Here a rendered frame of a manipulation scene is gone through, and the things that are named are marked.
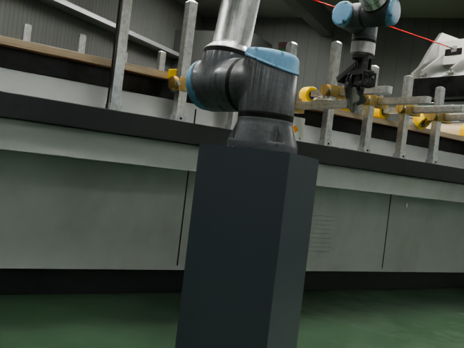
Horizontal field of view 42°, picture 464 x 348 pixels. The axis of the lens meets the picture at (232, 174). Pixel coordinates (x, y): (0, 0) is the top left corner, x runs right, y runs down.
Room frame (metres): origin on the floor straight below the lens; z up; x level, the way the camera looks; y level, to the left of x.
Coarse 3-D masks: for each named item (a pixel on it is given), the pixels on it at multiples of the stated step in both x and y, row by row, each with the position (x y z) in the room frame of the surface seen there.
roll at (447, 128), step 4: (444, 124) 4.64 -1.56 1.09; (448, 124) 4.61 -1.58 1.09; (452, 124) 4.58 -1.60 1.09; (456, 124) 4.55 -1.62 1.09; (460, 124) 4.53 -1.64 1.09; (444, 128) 4.62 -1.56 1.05; (448, 128) 4.58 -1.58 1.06; (452, 128) 4.56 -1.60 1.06; (456, 128) 4.53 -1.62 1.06; (448, 132) 4.58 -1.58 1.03; (452, 132) 4.55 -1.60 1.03; (456, 132) 4.52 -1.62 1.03
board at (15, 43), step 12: (0, 36) 2.05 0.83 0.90; (24, 48) 2.09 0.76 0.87; (36, 48) 2.12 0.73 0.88; (48, 48) 2.14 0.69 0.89; (60, 48) 2.16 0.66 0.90; (72, 60) 2.23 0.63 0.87; (84, 60) 2.22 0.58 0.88; (96, 60) 2.24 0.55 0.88; (108, 60) 2.27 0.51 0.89; (132, 72) 2.36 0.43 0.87; (144, 72) 2.35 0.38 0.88; (156, 72) 2.38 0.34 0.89; (360, 120) 3.07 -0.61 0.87; (384, 120) 3.12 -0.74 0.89; (420, 132) 3.29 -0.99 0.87; (444, 132) 3.41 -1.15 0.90
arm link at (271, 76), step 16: (256, 48) 1.59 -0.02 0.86; (240, 64) 1.63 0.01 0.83; (256, 64) 1.57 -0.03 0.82; (272, 64) 1.56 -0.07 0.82; (288, 64) 1.57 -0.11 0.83; (240, 80) 1.61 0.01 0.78; (256, 80) 1.57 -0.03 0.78; (272, 80) 1.56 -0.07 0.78; (288, 80) 1.57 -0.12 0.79; (240, 96) 1.61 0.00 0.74; (256, 96) 1.57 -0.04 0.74; (272, 96) 1.56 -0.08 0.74; (288, 96) 1.58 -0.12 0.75; (272, 112) 1.56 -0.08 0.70; (288, 112) 1.58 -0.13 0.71
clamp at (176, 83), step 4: (172, 76) 2.25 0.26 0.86; (172, 80) 2.25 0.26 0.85; (176, 80) 2.23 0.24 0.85; (180, 80) 2.24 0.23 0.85; (184, 80) 2.25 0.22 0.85; (168, 84) 2.26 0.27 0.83; (172, 84) 2.24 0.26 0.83; (176, 84) 2.24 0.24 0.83; (180, 84) 2.24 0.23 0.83; (184, 84) 2.25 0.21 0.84; (172, 88) 2.24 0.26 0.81; (176, 88) 2.25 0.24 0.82; (180, 88) 2.25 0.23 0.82; (184, 88) 2.25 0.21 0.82
